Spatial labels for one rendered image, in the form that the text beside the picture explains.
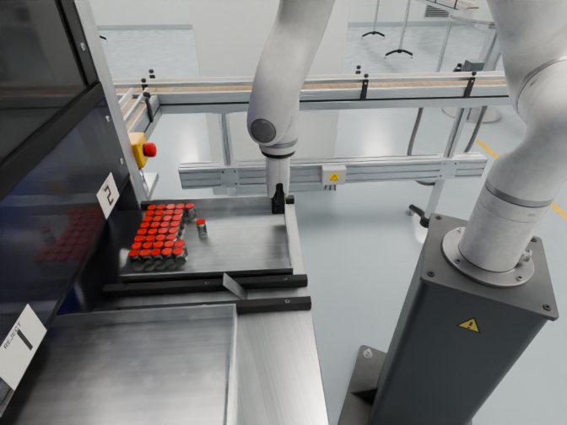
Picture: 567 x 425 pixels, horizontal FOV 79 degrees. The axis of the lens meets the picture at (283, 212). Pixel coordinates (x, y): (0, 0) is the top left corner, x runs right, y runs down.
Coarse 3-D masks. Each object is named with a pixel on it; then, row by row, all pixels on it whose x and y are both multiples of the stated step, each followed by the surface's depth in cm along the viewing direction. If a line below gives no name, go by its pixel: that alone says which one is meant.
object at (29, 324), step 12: (24, 312) 45; (24, 324) 45; (36, 324) 47; (12, 336) 43; (36, 336) 47; (0, 348) 41; (12, 348) 43; (24, 348) 45; (36, 348) 47; (0, 360) 41; (12, 360) 43; (24, 360) 45; (0, 372) 41; (12, 372) 42; (12, 384) 42
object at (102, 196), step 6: (108, 180) 71; (102, 186) 69; (114, 186) 74; (102, 192) 68; (108, 192) 71; (114, 192) 74; (102, 198) 68; (114, 198) 74; (102, 204) 68; (108, 204) 71; (114, 204) 74; (102, 210) 68; (108, 210) 71
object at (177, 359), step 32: (64, 320) 61; (96, 320) 62; (128, 320) 63; (160, 320) 63; (192, 320) 63; (224, 320) 63; (64, 352) 58; (96, 352) 58; (128, 352) 58; (160, 352) 58; (192, 352) 58; (224, 352) 58; (32, 384) 54; (64, 384) 54; (96, 384) 54; (128, 384) 54; (160, 384) 54; (192, 384) 54; (224, 384) 54; (32, 416) 50; (64, 416) 50; (96, 416) 50; (128, 416) 50; (160, 416) 50; (192, 416) 50; (224, 416) 50
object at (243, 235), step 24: (216, 216) 88; (240, 216) 88; (264, 216) 88; (192, 240) 81; (216, 240) 81; (240, 240) 81; (264, 240) 81; (288, 240) 76; (192, 264) 75; (216, 264) 75; (240, 264) 75; (264, 264) 75; (288, 264) 75
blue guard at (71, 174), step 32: (96, 128) 68; (64, 160) 56; (96, 160) 67; (32, 192) 48; (64, 192) 56; (96, 192) 66; (0, 224) 42; (32, 224) 48; (64, 224) 55; (96, 224) 66; (0, 256) 42; (32, 256) 47; (64, 256) 55; (0, 288) 41; (32, 288) 47; (0, 320) 41; (0, 384) 41
